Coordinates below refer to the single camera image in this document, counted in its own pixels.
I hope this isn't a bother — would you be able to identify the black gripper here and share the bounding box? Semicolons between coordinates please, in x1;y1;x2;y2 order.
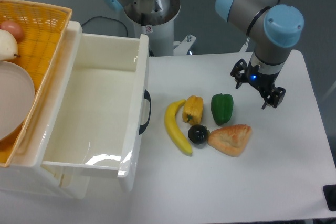
230;59;286;109

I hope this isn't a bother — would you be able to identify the green bell pepper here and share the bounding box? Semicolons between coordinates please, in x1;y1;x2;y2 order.
211;93;234;125

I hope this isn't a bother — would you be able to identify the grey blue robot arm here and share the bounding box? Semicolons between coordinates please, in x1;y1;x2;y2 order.
104;0;304;108

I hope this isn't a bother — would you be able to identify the triangular bread pastry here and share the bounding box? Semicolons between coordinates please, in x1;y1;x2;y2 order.
207;124;252;157

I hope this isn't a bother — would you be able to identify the yellow bell pepper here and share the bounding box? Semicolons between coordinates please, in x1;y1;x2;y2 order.
182;95;203;125

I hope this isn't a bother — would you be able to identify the yellow banana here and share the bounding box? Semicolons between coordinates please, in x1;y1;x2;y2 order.
164;99;193;156

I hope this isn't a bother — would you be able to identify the black object at table edge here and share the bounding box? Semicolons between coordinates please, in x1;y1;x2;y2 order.
323;184;336;211

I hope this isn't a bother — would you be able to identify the white plastic drawer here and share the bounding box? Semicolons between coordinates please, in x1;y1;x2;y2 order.
43;34;149;191

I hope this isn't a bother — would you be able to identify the yellow woven basket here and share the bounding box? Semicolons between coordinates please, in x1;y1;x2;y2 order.
1;0;72;167

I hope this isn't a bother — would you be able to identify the white plate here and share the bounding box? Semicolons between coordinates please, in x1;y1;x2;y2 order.
1;61;35;139

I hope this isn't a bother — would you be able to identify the white drawer cabinet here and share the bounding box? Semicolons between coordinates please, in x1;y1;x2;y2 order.
1;21;89;199

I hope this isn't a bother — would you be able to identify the red apple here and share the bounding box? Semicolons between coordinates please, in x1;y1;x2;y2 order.
1;20;25;42

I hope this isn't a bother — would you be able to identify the white pear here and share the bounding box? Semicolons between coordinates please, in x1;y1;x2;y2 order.
0;30;20;61

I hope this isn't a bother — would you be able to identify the black drawer handle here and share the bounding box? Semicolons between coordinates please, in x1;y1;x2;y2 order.
139;89;152;135

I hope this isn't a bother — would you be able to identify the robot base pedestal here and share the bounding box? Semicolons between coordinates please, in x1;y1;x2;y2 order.
124;0;196;57

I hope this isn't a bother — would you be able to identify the black cable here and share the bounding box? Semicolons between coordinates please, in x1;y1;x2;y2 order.
80;16;129;37

